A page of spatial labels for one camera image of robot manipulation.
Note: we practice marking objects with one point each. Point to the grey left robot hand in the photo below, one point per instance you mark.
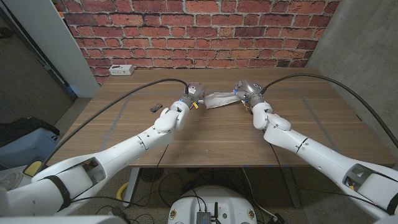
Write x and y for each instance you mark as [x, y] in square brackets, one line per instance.
[194, 91]

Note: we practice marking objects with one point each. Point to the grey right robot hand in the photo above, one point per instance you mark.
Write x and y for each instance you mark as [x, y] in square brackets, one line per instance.
[250, 90]

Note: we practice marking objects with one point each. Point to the white tissue sheet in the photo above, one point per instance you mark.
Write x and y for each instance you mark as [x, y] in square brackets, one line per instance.
[220, 99]

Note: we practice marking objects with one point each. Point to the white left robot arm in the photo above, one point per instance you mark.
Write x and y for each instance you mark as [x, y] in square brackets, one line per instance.
[124, 152]

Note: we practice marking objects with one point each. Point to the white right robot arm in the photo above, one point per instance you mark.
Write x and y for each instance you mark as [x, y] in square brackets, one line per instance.
[317, 152]

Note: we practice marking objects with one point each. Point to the small dark toy car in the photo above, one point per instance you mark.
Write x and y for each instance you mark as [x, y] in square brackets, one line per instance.
[156, 107]

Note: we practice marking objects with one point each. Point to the red brick printed backdrop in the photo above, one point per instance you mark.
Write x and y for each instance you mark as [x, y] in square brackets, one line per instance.
[199, 31]

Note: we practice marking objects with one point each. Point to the white power strip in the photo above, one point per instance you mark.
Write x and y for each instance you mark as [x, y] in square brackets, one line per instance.
[121, 70]

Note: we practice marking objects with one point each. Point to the round black fan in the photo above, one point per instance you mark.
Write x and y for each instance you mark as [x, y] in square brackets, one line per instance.
[150, 174]

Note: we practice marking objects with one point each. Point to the grey table leg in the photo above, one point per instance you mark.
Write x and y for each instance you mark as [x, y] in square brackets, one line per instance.
[292, 189]

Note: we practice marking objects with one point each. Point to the white robot torso base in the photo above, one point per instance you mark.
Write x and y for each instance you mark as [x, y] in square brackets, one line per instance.
[214, 199]

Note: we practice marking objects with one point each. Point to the white table leg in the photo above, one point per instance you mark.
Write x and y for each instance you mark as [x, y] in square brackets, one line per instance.
[132, 186]

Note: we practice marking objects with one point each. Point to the small grey electronics box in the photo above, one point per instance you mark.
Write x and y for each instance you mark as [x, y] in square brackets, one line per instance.
[203, 217]

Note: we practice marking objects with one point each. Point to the blue grey storage bin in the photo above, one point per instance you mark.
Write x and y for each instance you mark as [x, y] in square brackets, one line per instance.
[28, 149]

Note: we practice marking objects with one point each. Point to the black bag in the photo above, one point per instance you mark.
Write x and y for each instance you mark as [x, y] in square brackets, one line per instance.
[21, 127]

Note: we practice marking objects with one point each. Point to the black object with yellow pads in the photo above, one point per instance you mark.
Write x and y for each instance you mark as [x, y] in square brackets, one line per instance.
[32, 168]

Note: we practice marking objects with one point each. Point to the white round fan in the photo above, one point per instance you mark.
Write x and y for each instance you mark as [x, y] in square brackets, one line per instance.
[9, 182]

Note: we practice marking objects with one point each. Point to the white wall panel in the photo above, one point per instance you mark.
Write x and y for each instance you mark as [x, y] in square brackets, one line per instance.
[53, 37]

